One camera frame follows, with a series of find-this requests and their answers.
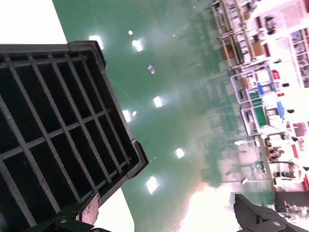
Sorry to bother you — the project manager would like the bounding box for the black slotted plastic container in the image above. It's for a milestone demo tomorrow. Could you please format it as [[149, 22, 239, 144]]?
[[0, 40, 149, 232]]

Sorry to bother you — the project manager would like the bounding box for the wooden shelving rack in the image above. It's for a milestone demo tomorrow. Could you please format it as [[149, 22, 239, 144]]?
[[211, 0, 258, 71]]

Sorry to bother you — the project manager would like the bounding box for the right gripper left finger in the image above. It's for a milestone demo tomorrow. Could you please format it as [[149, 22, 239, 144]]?
[[26, 192, 105, 232]]

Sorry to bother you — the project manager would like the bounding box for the green panel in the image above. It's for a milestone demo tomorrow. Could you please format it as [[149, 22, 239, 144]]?
[[252, 107, 269, 128]]

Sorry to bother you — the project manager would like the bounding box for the white metal shelving unit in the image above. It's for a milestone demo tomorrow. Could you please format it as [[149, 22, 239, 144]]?
[[230, 63, 280, 136]]

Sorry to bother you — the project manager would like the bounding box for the blue plastic bin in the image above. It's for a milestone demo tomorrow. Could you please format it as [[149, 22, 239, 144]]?
[[256, 83, 266, 98], [276, 101, 286, 118]]

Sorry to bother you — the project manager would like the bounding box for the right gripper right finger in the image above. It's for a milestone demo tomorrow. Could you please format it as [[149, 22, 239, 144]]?
[[234, 193, 309, 232]]

